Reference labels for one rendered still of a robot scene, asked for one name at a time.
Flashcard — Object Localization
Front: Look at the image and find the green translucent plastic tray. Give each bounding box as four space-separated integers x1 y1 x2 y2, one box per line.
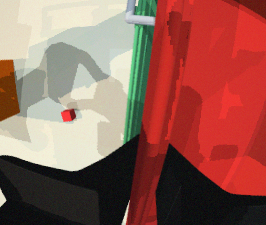
124 0 158 144

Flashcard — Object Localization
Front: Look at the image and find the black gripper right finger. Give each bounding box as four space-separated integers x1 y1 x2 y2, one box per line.
156 143 266 225

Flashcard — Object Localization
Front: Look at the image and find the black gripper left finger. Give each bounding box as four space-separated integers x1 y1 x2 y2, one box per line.
0 135 140 225

